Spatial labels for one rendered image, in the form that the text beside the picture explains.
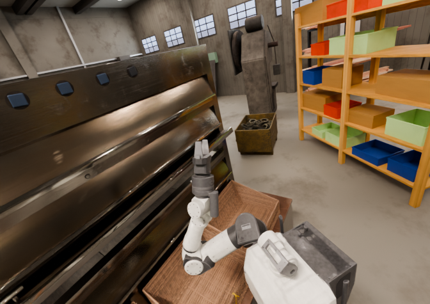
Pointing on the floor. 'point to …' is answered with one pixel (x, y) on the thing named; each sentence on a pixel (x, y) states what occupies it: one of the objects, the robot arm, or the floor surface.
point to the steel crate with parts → (256, 134)
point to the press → (255, 64)
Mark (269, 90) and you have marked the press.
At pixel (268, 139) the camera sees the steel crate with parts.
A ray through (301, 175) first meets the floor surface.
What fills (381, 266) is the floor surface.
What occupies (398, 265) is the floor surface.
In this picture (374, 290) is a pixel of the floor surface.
